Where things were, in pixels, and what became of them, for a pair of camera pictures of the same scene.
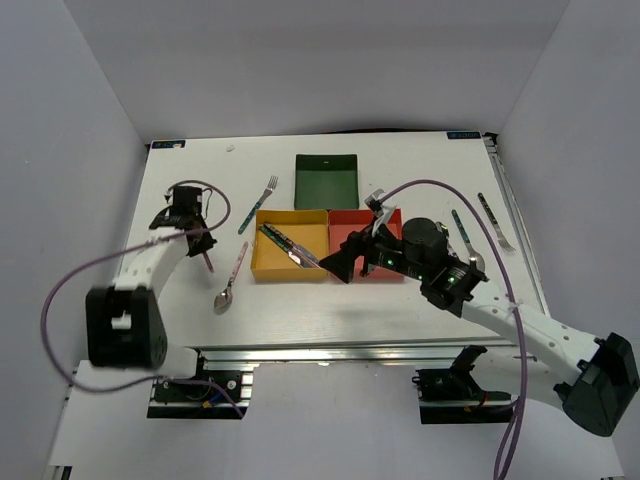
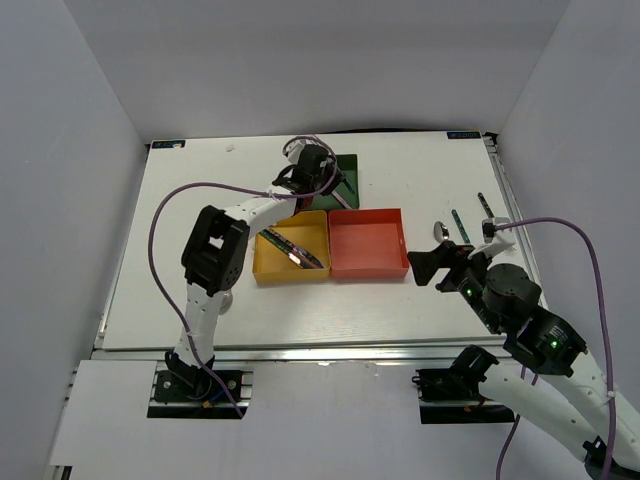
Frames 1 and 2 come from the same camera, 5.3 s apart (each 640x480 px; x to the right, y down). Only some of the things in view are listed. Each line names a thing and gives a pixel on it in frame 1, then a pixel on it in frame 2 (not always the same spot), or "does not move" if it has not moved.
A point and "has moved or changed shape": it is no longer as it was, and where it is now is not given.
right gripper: x=341 y=263 → x=447 y=255
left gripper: x=208 y=243 → x=329 y=169
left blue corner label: x=168 y=144 does not move
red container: x=342 y=222 does not move
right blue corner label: x=463 y=134 does not move
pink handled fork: x=205 y=255 has moved or changed shape
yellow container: x=307 y=227 does not move
